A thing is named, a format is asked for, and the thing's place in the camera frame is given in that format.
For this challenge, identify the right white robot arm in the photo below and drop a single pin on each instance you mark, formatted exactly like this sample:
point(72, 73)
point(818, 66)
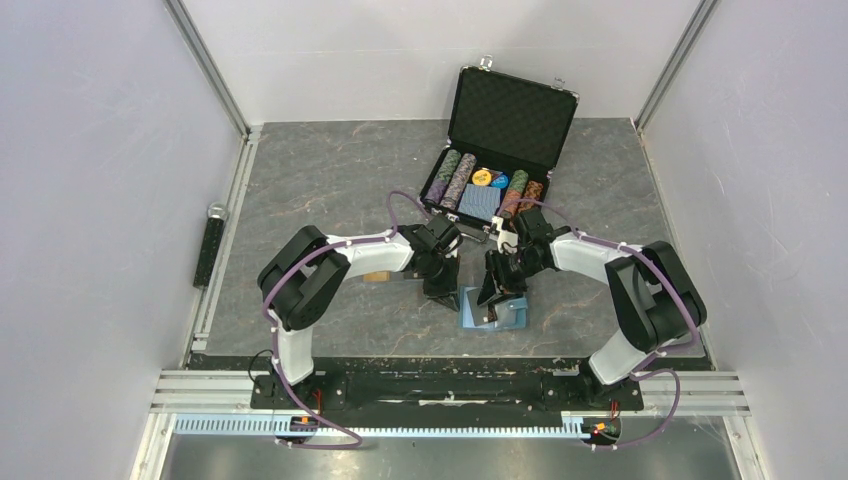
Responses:
point(654, 298)

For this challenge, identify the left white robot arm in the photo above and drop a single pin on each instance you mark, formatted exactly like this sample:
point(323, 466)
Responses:
point(300, 282)

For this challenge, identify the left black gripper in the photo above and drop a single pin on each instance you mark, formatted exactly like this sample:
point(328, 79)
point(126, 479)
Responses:
point(447, 292)

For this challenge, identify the orange brown chip row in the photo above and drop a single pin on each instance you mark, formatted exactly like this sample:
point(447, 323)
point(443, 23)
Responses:
point(532, 192)

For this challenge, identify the green red chip row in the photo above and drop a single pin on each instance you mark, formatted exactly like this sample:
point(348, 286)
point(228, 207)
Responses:
point(514, 193)

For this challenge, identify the blue dealer button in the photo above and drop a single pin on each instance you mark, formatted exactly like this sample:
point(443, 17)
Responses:
point(500, 181)

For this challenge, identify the pink grey chip row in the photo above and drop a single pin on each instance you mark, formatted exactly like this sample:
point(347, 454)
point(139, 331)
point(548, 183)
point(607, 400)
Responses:
point(458, 181)

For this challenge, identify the clear plastic card box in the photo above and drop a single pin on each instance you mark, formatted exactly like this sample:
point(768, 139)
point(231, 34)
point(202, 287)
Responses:
point(405, 276)

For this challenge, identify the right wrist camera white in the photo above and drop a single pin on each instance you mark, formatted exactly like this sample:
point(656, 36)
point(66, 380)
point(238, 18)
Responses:
point(506, 240)

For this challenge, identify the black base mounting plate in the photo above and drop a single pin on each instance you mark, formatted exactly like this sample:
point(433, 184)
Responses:
point(456, 391)

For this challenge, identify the blue playing card deck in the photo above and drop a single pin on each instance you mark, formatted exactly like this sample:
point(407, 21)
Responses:
point(480, 202)

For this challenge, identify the black poker chip case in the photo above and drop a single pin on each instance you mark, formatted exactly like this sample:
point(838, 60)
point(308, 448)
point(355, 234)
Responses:
point(509, 123)

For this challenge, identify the blue card holder wallet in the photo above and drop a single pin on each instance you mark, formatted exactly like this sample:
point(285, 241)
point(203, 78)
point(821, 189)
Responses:
point(471, 315)

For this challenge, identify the black microphone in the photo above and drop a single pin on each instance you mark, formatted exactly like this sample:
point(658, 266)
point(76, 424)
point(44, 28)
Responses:
point(217, 215)

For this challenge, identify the white slotted cable duct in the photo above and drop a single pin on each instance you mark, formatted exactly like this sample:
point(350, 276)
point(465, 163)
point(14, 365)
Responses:
point(290, 426)

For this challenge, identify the yellow dealer button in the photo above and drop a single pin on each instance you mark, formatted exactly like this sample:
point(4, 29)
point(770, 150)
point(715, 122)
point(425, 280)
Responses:
point(482, 177)

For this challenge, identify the purple green chip row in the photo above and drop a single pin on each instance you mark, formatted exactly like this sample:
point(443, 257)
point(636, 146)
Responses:
point(443, 176)

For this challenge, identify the black VIP credit card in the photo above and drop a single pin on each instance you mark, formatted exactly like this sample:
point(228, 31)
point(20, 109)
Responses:
point(505, 310)

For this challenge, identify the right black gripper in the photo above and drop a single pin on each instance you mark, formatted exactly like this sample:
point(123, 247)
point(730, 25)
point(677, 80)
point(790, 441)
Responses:
point(495, 262)

